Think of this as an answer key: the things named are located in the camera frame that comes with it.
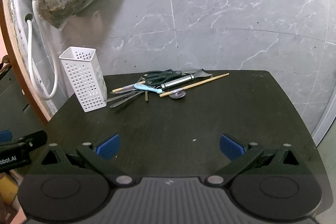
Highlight blue cartoon handle spoon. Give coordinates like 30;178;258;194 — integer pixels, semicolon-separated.
133;83;163;94

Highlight white perforated utensil basket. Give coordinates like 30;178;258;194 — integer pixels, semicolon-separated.
59;47;107;113

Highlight metal spoon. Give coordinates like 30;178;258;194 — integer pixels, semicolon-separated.
169;90;186;100

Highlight wooden chopstick with purple band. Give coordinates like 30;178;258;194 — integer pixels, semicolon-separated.
159;73;230;98

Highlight steel handle peeler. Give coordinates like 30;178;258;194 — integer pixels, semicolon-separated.
160;69;213;90

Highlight dark green kitchen scissors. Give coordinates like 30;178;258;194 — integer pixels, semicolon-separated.
142;69;182;86

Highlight green handle knife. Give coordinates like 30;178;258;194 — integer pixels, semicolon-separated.
105;90;144;108

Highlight white water hose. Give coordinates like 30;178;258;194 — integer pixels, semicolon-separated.
24;0;59;101

